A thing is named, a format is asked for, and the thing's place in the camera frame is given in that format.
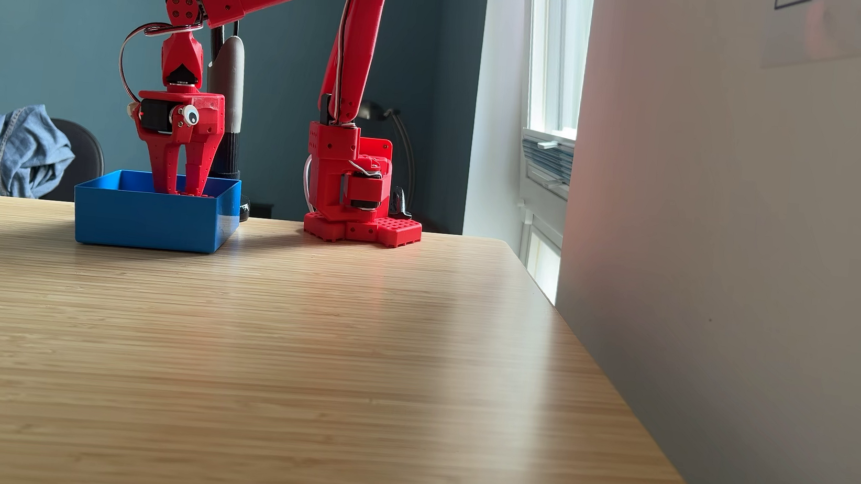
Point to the blue plastic bin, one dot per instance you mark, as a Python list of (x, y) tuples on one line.
[(152, 221)]

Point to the black gooseneck stand grey sleeve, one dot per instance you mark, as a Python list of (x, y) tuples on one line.
[(234, 73)]

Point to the black chair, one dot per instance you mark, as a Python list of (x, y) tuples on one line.
[(88, 154)]

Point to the white window vent unit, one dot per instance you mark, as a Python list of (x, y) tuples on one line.
[(547, 162)]

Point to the white window frame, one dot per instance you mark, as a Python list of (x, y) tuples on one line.
[(548, 48)]

